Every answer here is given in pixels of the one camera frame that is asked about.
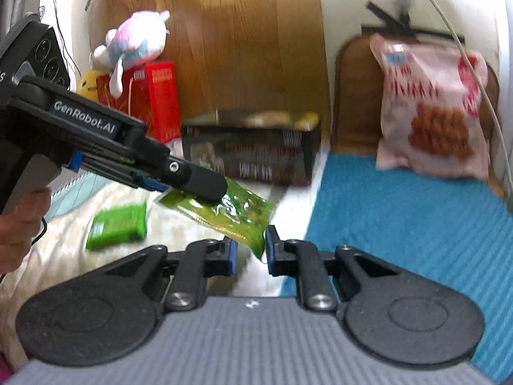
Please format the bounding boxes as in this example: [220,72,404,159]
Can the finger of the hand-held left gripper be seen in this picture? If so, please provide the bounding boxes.
[79,154,174,194]
[132,138,230,203]

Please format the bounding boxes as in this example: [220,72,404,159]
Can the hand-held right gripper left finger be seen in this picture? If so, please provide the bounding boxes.
[105,236,237,311]

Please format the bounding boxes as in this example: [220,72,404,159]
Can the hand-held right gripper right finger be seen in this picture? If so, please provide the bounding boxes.
[265,225,399,311]

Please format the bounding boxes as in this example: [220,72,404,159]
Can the olive green translucent snack packet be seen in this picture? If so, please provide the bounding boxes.
[154,176,275,263]

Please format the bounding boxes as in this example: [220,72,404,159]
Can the bright green snack packet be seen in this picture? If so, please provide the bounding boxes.
[85,203,148,251]

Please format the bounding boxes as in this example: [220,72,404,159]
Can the black cardboard box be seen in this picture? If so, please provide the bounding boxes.
[181,108,322,187]

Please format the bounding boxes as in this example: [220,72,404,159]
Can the pale green snack packet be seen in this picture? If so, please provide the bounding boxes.
[294,112,320,131]

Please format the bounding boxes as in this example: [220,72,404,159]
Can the person's left hand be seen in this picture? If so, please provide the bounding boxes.
[0,190,52,275]

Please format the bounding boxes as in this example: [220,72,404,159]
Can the beige patterned bedsheet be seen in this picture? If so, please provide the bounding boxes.
[0,140,321,370]

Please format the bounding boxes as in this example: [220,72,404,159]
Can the yellow plush toy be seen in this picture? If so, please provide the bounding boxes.
[76,70,99,101]

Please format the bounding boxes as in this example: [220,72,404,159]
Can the red gift box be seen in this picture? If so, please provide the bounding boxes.
[96,61,181,143]

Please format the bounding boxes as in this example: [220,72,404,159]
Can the tan snack packet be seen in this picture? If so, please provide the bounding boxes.
[244,110,294,127]

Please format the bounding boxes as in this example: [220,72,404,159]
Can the blue ribbed mat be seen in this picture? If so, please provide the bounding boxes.
[281,154,513,381]

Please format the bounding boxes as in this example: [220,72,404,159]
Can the pastel rainbow plush toy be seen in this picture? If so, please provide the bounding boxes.
[93,10,171,98]

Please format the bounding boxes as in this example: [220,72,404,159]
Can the pink snack bag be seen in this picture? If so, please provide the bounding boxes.
[369,34,492,181]

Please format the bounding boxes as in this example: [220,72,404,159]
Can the black tape strips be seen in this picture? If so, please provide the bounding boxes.
[363,2,466,45]

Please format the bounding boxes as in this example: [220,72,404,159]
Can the thin black cable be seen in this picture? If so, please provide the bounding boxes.
[42,0,77,81]

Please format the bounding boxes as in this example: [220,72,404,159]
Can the white cable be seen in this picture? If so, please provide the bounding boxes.
[366,0,513,177]

